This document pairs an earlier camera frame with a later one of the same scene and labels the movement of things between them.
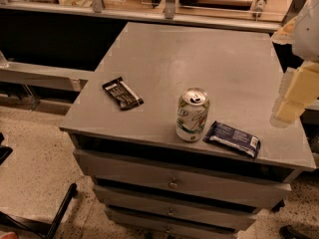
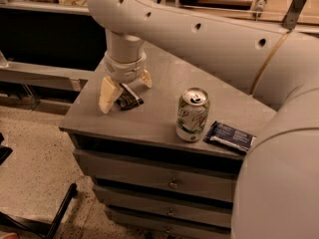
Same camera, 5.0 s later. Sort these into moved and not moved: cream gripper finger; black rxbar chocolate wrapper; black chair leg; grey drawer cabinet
Moved: cream gripper finger
Not moved: grey drawer cabinet; black chair leg; black rxbar chocolate wrapper
